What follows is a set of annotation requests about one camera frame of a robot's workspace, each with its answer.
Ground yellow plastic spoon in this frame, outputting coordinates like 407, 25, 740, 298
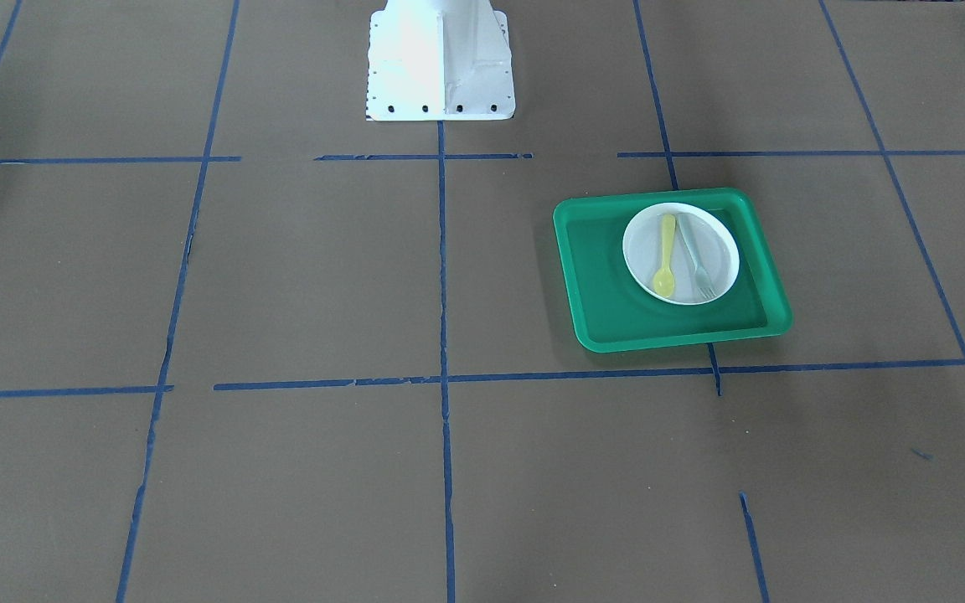
652, 214, 677, 299

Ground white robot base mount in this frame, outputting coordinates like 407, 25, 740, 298
365, 1, 517, 121

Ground light green plastic fork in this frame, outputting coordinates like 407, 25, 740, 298
677, 213, 716, 302

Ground white round plate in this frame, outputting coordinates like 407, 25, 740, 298
622, 203, 740, 306

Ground green plastic tray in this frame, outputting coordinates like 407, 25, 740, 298
553, 188, 792, 353

